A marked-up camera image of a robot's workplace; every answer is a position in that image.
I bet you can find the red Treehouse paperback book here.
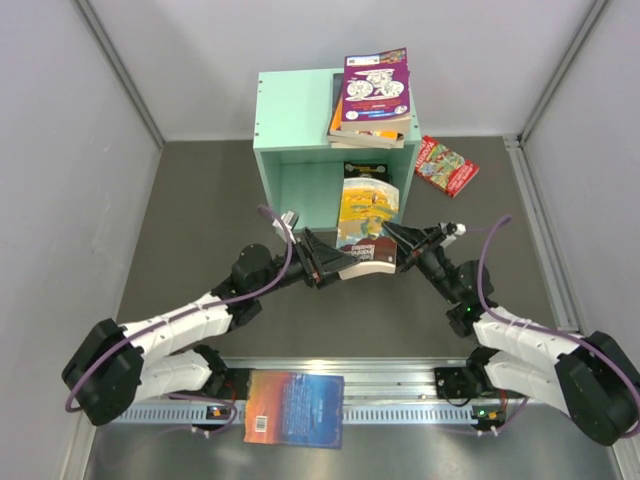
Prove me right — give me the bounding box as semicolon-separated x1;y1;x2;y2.
414;135;480;198

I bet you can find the Roald Dahl Charlie book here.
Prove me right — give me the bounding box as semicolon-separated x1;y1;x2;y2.
327;94;406;146

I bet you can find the aluminium left frame post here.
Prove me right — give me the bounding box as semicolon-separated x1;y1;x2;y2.
71;0;165;150

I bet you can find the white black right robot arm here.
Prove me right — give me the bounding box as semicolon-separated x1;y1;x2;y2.
383;221;639;446

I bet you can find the aluminium right frame post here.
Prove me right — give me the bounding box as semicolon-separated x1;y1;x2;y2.
517;0;612;144

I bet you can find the aluminium frame post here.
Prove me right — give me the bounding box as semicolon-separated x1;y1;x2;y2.
517;0;612;144
71;0;165;150

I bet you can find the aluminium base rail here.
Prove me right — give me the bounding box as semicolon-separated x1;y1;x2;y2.
79;134;626;426

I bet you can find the purple paperback book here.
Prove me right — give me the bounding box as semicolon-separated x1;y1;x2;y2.
341;47;412;135

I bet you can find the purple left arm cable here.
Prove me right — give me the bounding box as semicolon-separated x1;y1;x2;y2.
64;203;296;437

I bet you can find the Jane Eyre sunset cover book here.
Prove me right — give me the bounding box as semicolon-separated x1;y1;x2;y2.
244;370;345;449

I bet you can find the dark brown Edward Tulane book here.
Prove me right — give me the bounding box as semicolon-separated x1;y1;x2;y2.
331;73;343;115

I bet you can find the black yellow Storey Treehouse book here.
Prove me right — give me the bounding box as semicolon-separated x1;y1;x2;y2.
343;162;391;183

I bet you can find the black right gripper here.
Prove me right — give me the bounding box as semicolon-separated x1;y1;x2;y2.
378;222;461;304

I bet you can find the dark blue paperback book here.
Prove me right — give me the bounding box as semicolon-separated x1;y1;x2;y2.
329;136;405;150

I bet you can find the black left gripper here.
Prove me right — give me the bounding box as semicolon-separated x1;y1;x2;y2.
253;228;359;298

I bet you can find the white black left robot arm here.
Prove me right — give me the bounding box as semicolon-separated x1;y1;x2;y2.
61;206;358;426

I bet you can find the light teal thin book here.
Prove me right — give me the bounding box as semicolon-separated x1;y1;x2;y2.
336;177;399;280

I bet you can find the mint green wooden cube shelf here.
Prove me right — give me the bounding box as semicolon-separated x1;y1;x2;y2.
253;68;421;231

